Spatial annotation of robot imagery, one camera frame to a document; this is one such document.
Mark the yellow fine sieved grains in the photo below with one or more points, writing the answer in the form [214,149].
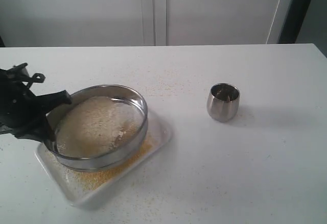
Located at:
[90,181]

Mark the white rectangular plastic tray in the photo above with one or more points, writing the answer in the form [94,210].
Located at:
[79,188]

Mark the round steel mesh sieve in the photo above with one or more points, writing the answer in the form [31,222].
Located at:
[119,94]

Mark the stainless steel cup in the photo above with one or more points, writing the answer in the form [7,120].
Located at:
[223,102]

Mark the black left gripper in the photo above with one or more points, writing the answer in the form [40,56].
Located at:
[21,115]

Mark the dark vertical post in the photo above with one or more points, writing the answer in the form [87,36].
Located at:
[293,21]

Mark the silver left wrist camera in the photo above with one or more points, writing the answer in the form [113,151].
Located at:
[18,71]

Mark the white cabinet doors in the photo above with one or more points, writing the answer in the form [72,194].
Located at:
[141,22]

